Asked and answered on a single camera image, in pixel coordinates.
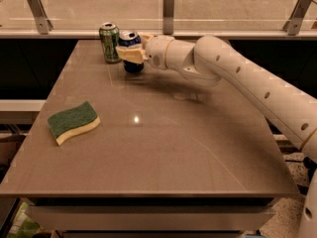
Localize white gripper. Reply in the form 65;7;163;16
116;34;174;70

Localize blue pepsi can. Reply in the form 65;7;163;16
119;30;144;73

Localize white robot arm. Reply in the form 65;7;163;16
116;31;317;163

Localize green soda can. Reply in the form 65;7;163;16
99;22;121;63

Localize green and yellow sponge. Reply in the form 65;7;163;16
48;101;101;146

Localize white drawer front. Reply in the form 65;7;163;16
27;206;274;231

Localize green packaging under table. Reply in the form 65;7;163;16
6;202;40;238

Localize middle metal rail bracket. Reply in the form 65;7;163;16
162;0;175;35

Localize metal rail bracket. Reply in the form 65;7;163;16
162;0;175;35
282;0;313;36
27;0;53;35

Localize left metal rail bracket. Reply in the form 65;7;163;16
27;0;53;35

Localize right metal rail bracket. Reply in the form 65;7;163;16
282;0;313;36

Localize black cable and plug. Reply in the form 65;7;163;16
284;156;316;186

